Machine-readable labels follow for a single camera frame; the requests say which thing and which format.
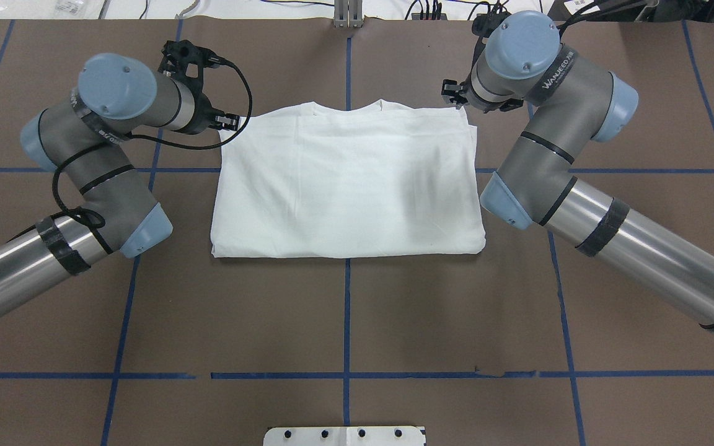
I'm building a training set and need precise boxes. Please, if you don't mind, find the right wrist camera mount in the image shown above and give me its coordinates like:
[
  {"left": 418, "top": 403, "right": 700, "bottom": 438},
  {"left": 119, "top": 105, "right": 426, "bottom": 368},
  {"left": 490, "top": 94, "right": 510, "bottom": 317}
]
[{"left": 471, "top": 6, "right": 511, "bottom": 38}]

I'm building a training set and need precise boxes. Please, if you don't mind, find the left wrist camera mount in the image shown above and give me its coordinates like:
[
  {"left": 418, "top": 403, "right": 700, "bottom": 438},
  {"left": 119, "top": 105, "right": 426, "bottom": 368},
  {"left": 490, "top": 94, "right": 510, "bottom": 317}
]
[{"left": 157, "top": 40, "right": 236, "bottom": 82}]

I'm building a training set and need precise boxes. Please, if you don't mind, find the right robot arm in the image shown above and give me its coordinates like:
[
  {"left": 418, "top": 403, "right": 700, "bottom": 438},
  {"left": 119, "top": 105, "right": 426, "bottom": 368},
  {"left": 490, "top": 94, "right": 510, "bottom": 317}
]
[{"left": 441, "top": 11, "right": 714, "bottom": 336}]

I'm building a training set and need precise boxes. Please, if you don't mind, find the aluminium frame post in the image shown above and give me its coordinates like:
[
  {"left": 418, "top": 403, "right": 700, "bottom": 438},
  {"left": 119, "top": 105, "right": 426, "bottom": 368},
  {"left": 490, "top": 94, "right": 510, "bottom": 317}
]
[{"left": 333, "top": 0, "right": 364, "bottom": 29}]

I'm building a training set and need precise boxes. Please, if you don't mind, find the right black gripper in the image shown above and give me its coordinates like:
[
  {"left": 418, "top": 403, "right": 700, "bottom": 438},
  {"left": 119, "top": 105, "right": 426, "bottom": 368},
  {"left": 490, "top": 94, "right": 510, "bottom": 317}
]
[{"left": 441, "top": 69, "right": 506, "bottom": 113}]

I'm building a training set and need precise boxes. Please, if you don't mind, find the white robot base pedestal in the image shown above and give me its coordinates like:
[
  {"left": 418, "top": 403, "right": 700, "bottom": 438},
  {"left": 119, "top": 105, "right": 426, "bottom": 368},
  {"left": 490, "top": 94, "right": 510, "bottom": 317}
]
[{"left": 263, "top": 426, "right": 427, "bottom": 445}]

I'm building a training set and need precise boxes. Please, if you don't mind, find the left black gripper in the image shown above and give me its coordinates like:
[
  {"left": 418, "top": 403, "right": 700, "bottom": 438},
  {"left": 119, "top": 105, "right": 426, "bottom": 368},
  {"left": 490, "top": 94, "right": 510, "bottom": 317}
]
[{"left": 190, "top": 93, "right": 241, "bottom": 135}]

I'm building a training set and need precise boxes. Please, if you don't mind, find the white printed t-shirt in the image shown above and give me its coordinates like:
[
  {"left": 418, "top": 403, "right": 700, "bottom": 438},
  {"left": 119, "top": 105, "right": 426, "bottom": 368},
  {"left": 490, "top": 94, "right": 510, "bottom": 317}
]
[{"left": 210, "top": 100, "right": 485, "bottom": 258}]

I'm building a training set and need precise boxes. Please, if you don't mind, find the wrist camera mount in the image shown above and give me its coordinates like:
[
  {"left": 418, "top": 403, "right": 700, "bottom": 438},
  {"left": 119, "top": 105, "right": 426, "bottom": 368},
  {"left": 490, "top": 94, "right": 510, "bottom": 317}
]
[
  {"left": 157, "top": 40, "right": 236, "bottom": 82},
  {"left": 471, "top": 6, "right": 511, "bottom": 38}
]

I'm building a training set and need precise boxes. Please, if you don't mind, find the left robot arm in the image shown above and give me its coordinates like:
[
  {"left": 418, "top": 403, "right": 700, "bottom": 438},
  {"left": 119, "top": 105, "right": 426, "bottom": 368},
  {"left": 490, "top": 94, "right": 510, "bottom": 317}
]
[{"left": 0, "top": 40, "right": 254, "bottom": 317}]

